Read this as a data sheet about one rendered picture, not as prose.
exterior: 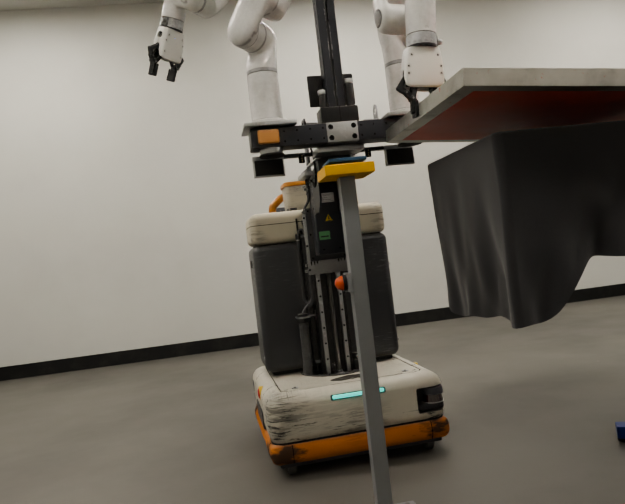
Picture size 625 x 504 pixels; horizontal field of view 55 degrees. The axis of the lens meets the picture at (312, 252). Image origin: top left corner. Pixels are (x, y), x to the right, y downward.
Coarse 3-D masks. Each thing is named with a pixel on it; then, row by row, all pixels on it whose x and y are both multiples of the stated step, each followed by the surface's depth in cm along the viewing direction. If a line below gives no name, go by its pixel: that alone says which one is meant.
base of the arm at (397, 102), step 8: (392, 64) 189; (400, 64) 188; (392, 72) 189; (400, 72) 188; (392, 80) 189; (392, 88) 189; (392, 96) 190; (400, 96) 188; (416, 96) 189; (392, 104) 190; (400, 104) 188; (408, 104) 188
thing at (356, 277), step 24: (336, 168) 153; (360, 168) 154; (360, 240) 158; (360, 264) 158; (360, 288) 158; (360, 312) 158; (360, 336) 157; (360, 360) 158; (384, 432) 158; (384, 456) 158; (384, 480) 158
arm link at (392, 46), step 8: (384, 40) 189; (392, 40) 188; (400, 40) 189; (384, 48) 190; (392, 48) 188; (400, 48) 188; (384, 56) 191; (392, 56) 189; (400, 56) 188; (384, 64) 192
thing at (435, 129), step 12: (432, 120) 151; (444, 120) 152; (456, 120) 153; (468, 120) 153; (480, 120) 154; (492, 120) 154; (504, 120) 155; (516, 120) 155; (528, 120) 156; (540, 120) 157; (552, 120) 157; (564, 120) 158; (576, 120) 158; (588, 120) 159; (600, 120) 160; (612, 120) 160; (420, 132) 166; (432, 132) 166; (444, 132) 167; (456, 132) 168; (468, 132) 168; (480, 132) 169; (492, 132) 170
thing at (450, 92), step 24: (480, 72) 122; (504, 72) 123; (528, 72) 123; (552, 72) 124; (576, 72) 125; (600, 72) 126; (624, 72) 127; (432, 96) 139; (456, 96) 129; (408, 120) 157
